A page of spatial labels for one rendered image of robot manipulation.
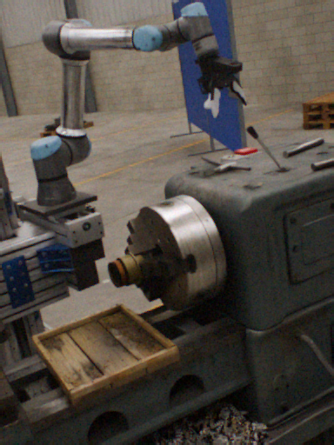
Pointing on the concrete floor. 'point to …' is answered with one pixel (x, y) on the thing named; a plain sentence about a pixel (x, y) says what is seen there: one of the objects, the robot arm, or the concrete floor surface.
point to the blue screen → (232, 127)
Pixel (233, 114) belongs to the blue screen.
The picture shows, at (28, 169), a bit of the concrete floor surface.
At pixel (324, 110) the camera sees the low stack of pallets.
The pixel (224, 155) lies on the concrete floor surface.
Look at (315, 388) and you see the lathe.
